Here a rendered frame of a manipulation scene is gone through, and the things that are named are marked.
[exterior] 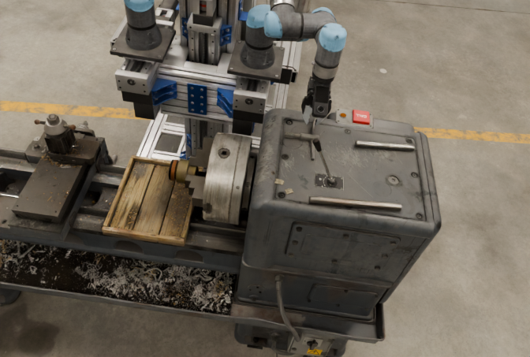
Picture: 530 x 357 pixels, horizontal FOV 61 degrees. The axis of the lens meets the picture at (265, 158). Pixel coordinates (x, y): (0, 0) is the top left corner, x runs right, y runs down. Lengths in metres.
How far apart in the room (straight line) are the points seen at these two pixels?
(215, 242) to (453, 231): 1.83
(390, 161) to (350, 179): 0.17
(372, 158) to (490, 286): 1.67
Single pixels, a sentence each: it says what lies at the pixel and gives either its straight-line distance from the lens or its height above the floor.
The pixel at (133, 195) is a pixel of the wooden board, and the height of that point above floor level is 0.89.
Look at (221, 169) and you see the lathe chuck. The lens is 1.47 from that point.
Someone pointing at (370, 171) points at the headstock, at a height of 1.25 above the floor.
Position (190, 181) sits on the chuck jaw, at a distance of 1.58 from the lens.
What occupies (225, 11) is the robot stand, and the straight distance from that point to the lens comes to 2.05.
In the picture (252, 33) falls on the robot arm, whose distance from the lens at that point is 1.87.
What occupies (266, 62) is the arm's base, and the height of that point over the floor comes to 1.18.
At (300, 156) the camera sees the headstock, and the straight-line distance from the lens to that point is 1.49.
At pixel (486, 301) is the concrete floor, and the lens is 3.00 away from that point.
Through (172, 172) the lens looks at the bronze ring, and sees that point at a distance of 1.61.
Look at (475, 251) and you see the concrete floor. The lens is 3.15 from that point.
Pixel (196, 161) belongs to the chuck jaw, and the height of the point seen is 1.13.
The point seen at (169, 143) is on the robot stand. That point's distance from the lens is 2.91.
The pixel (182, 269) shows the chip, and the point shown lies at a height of 0.55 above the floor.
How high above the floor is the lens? 2.36
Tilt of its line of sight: 49 degrees down
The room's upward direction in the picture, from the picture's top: 9 degrees clockwise
